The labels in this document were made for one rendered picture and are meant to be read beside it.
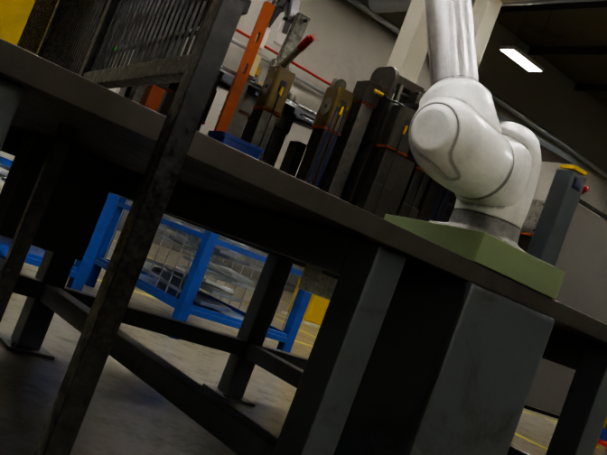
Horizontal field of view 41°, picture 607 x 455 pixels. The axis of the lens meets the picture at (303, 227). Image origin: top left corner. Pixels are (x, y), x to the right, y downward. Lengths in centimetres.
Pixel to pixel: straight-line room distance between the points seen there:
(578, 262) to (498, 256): 581
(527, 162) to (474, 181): 17
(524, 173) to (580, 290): 582
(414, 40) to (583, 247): 394
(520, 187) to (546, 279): 20
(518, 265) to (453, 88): 39
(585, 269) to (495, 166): 593
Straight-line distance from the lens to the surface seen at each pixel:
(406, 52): 1024
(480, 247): 163
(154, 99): 209
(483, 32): 714
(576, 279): 751
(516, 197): 179
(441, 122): 160
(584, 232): 746
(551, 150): 249
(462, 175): 164
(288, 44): 226
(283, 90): 220
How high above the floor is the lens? 56
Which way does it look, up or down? 3 degrees up
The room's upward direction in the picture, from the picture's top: 21 degrees clockwise
